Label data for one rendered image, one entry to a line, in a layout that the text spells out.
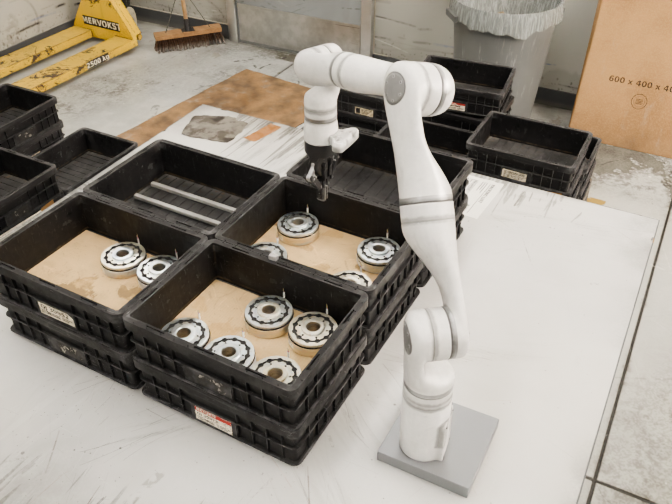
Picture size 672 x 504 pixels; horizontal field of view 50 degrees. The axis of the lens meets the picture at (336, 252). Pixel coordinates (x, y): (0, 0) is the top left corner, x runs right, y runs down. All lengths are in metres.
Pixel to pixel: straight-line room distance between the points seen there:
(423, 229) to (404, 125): 0.18
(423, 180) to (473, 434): 0.55
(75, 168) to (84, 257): 1.32
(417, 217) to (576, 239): 0.94
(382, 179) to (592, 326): 0.67
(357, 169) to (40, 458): 1.09
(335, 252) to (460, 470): 0.60
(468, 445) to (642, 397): 1.30
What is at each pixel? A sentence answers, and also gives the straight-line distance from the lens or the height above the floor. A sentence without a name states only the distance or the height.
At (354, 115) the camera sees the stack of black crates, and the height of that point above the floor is 0.37.
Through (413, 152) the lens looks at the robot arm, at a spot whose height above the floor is 1.28.
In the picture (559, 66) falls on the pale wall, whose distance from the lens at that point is 4.33.
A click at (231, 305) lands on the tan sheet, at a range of 1.58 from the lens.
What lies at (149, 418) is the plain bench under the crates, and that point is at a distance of 1.57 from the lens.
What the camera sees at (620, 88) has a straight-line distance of 4.05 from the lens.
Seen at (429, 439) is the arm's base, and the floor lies 0.79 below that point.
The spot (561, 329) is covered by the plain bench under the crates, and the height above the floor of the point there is 0.70.
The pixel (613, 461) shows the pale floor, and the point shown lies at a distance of 2.47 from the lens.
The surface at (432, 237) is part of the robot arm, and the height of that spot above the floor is 1.17.
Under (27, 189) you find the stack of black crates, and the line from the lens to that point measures 2.62.
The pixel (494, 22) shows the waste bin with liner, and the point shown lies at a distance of 3.66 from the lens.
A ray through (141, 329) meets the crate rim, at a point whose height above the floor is 0.93.
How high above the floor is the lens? 1.88
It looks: 38 degrees down
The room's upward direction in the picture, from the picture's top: straight up
